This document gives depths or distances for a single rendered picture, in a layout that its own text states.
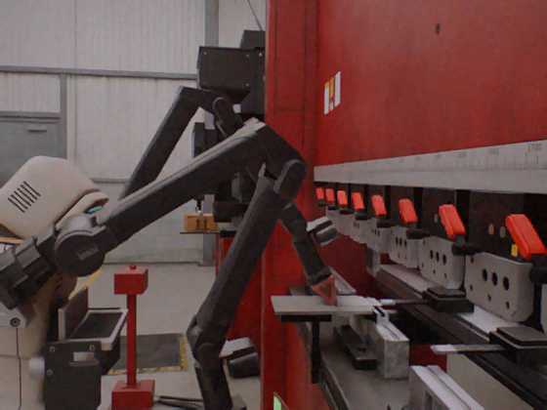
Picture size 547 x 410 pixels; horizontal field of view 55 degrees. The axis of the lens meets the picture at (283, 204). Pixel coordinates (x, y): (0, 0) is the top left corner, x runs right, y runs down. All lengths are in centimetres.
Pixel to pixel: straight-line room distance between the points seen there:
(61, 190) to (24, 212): 8
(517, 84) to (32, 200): 83
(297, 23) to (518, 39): 174
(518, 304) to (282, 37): 187
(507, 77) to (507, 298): 29
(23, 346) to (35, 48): 775
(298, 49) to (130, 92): 614
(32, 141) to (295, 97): 653
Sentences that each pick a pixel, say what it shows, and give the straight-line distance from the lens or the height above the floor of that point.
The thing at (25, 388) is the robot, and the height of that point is 94.
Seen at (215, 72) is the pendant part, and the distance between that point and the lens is 251.
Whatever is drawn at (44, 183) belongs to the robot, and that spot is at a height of 134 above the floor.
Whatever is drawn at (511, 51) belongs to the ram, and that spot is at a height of 152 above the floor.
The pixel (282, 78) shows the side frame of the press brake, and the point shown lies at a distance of 237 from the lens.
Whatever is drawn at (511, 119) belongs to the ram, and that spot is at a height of 143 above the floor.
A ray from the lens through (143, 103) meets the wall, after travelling 835.
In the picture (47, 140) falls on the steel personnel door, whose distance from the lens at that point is 849.
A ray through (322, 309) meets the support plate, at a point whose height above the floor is 100.
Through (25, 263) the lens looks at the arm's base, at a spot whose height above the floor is 121.
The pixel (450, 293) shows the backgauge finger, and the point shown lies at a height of 103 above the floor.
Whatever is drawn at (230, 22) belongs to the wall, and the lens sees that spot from 858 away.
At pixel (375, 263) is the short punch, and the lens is 149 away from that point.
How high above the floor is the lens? 135
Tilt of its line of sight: 3 degrees down
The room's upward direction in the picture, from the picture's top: 1 degrees clockwise
